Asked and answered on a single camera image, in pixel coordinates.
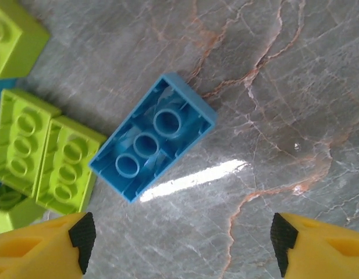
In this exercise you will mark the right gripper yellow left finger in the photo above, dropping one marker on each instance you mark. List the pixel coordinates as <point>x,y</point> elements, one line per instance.
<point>36,255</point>

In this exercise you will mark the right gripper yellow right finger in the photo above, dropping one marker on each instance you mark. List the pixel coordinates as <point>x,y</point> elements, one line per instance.
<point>327,253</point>

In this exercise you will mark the large lime green lego brick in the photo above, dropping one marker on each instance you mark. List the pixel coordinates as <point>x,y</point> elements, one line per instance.
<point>19,142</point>
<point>65,165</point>

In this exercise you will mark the large blue lego brick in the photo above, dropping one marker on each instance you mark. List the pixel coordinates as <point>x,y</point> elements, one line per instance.
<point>156,136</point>

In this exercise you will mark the small blue lego brick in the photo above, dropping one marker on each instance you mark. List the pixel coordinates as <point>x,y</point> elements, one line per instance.
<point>3,88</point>

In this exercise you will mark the square lime green lego brick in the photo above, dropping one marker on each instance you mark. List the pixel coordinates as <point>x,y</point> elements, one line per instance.
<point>13,43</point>

